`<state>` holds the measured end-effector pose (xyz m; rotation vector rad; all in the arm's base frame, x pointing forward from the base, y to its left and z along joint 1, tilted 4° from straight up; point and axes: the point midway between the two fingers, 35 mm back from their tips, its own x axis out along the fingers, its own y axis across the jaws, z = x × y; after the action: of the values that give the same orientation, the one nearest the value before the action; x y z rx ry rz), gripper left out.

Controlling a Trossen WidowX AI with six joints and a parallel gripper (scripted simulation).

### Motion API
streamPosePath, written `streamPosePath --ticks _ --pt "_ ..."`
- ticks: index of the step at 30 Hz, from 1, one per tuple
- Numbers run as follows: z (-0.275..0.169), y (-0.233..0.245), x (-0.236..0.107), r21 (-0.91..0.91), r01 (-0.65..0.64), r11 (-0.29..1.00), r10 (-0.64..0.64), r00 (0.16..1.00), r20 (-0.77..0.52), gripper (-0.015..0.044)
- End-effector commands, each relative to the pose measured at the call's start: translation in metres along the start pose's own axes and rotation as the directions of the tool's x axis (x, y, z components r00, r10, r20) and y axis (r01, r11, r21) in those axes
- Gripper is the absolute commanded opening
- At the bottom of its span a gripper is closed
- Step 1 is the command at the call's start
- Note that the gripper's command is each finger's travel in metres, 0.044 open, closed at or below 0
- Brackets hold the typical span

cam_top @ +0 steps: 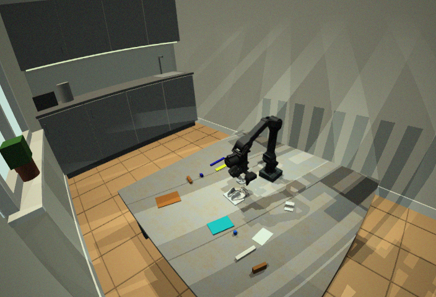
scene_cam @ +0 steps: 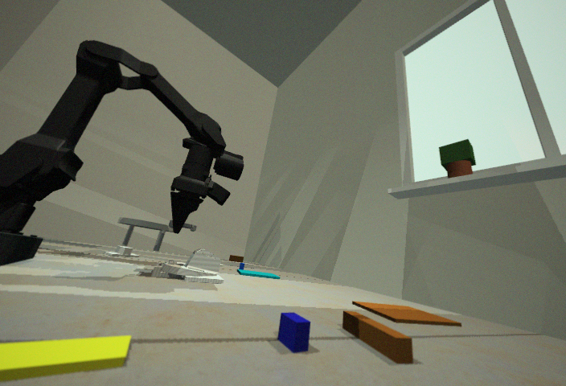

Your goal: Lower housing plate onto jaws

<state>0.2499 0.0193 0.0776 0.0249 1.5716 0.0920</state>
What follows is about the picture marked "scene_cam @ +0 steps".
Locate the orange-brown rectangular bar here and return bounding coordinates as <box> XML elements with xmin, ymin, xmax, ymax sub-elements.
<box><xmin>342</xmin><ymin>311</ymin><xmax>413</xmax><ymax>363</ymax></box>

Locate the teal flat rectangular plate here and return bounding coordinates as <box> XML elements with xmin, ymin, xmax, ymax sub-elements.
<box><xmin>237</xmin><ymin>269</ymin><xmax>280</xmax><ymax>279</ymax></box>

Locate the brown rectangular block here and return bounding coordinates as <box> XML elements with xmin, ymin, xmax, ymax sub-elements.
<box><xmin>229</xmin><ymin>255</ymin><xmax>244</xmax><ymax>263</ymax></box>

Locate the orange flat plate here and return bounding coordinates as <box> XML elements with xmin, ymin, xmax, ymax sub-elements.
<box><xmin>352</xmin><ymin>302</ymin><xmax>461</xmax><ymax>326</ymax></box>

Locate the yellow flat bar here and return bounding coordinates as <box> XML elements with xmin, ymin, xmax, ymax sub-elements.
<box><xmin>0</xmin><ymin>335</ymin><xmax>131</xmax><ymax>381</ymax></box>

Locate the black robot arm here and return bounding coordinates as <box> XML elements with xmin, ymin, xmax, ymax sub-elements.
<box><xmin>0</xmin><ymin>40</ymin><xmax>244</xmax><ymax>235</ymax></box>

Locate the beige flat bar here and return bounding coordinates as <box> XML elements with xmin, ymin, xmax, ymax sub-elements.
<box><xmin>227</xmin><ymin>261</ymin><xmax>254</xmax><ymax>269</ymax></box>

